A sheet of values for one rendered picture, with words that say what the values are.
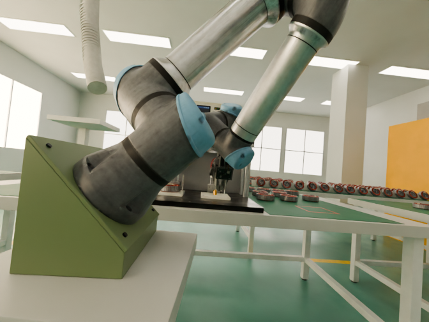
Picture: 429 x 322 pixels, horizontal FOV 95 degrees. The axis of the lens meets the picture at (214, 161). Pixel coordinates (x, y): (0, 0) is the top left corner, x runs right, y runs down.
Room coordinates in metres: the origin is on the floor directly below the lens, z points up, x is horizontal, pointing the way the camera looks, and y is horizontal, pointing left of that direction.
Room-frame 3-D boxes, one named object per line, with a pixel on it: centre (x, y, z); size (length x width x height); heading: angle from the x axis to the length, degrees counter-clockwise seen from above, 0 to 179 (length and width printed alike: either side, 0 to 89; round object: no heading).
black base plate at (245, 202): (1.08, 0.10, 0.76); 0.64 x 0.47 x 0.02; 94
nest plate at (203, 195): (1.07, -0.02, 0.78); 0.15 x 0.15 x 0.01; 4
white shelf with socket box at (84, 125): (1.59, 1.04, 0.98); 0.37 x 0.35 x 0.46; 94
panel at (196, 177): (1.32, 0.12, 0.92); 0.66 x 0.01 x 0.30; 94
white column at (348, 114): (4.25, -2.78, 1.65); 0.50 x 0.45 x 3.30; 4
